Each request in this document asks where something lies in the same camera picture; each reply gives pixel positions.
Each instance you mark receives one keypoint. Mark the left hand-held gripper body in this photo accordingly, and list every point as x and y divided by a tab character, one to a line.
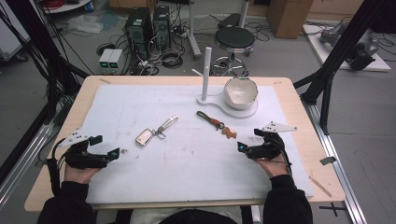
81	157

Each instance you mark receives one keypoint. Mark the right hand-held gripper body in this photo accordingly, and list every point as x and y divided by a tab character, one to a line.
267	149

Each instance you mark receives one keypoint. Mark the white key stand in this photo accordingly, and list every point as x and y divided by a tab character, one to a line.
206	71

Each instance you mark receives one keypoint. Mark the person's left hand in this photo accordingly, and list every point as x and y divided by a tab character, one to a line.
79	175

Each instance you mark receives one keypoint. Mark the person's right hand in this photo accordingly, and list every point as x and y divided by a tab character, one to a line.
275	168

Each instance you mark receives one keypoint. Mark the small metal bit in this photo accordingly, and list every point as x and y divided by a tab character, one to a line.
124	151

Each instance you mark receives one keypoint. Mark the white eggshell-shaped bowl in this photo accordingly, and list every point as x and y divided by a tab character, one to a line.
240	93

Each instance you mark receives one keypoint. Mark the white table mat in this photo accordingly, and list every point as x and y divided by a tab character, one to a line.
186	168

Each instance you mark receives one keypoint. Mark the beige tape strip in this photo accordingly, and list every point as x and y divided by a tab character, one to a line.
105	81

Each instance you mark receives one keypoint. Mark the grey tape piece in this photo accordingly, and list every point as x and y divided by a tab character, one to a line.
328	160

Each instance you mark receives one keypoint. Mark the white power supply unit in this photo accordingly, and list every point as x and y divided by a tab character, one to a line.
105	59
115	60

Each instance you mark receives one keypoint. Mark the black tape cross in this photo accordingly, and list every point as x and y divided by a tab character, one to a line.
333	207

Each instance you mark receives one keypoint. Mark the person's torso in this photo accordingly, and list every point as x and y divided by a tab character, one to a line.
186	217

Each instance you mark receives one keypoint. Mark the black round stool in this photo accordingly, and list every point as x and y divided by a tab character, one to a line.
235	37

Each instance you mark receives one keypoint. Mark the white floor board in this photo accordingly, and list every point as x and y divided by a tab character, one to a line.
317	46

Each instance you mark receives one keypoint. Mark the black foot pedal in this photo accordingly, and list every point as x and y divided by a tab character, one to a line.
229	20

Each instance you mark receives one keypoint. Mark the clear plastic bag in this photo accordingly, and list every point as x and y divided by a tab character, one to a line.
85	24

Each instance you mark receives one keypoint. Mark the large black computer tower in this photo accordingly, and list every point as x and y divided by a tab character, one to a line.
138	31

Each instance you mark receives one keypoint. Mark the white metal stand leg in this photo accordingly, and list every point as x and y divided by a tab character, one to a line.
193	34
244	12

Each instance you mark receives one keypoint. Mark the cardboard box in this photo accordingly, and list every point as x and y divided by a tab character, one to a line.
289	17

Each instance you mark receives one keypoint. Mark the grey robot device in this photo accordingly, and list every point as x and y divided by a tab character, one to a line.
331	34

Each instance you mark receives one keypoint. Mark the black robot device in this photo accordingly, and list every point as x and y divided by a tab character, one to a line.
361	60

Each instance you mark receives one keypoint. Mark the slim black computer tower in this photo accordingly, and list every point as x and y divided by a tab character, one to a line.
162	25

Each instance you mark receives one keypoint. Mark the round white table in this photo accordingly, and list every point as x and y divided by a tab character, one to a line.
68	6

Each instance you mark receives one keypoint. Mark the aluminium rail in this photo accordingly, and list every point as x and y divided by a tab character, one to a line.
339	174
21	168

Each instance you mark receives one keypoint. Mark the black metal frame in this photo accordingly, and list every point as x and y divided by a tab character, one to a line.
49	62
339	49

